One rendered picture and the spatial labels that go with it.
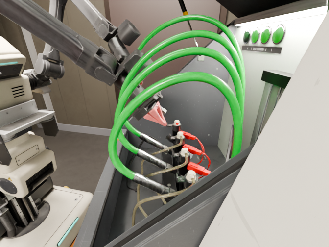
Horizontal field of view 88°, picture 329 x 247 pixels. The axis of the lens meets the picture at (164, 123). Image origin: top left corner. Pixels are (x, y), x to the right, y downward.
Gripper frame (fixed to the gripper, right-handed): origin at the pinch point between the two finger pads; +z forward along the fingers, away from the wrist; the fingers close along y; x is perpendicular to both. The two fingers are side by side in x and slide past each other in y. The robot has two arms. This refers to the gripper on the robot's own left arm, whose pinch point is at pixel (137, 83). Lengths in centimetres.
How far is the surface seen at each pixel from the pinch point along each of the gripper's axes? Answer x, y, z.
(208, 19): -29.3, 3.5, 2.4
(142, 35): 41, 106, -113
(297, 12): -43.2, 6.7, 16.0
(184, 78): -24.7, -22.0, 21.7
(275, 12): -41.4, 12.3, 10.5
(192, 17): -26.6, 2.0, -0.8
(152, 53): -18.3, -14.0, 8.2
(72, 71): 148, 74, -151
